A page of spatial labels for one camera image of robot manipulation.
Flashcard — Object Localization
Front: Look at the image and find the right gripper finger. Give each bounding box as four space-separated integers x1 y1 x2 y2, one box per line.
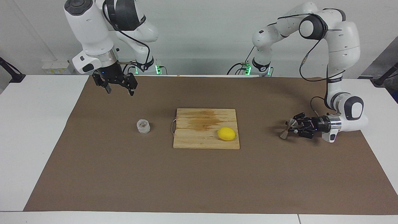
92 72 112 94
120 74 138 96

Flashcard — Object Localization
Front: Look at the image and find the white wall socket box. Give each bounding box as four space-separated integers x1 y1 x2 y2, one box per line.
41 60 76 75

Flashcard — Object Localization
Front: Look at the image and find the small clear glass cup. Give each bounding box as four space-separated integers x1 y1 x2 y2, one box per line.
136 119 151 134

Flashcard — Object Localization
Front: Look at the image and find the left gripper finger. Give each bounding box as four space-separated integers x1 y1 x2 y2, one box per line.
291 113 312 124
287 126 315 139

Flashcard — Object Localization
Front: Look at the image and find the black base power cable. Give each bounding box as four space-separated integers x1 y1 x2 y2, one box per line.
121 62 139 75
226 48 257 75

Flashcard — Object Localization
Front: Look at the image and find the yellow lemon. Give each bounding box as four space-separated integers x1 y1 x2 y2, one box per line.
217 127 236 141

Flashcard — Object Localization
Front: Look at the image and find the black clamp stand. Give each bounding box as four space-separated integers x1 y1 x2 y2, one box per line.
373 62 398 87
0 57 26 83

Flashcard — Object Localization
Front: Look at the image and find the brown table mat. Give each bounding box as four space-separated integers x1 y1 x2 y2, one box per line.
23 75 398 216

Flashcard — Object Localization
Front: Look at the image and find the wooden cutting board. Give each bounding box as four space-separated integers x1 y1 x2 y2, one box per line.
170 108 240 150

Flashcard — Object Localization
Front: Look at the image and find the steel double jigger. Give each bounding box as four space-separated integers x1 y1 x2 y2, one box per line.
279 118 298 139

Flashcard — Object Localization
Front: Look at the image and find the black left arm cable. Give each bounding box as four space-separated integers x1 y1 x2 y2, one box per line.
267 9 346 119

